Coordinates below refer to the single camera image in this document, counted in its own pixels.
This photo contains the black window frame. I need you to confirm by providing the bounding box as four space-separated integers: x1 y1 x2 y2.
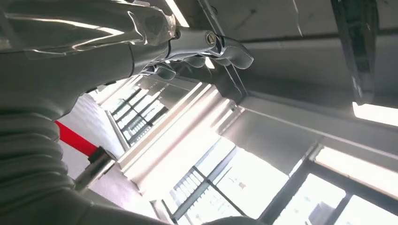
258 144 398 225

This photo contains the slatted ceiling vent grille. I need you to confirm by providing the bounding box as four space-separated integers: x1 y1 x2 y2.
161 136 249 225
109 86 170 147

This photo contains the red barrier strap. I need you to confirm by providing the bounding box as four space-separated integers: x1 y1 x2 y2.
54 120 99 158

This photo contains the ceiling strip light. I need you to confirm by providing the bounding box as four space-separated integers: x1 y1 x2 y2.
165 0 190 28
352 102 398 128

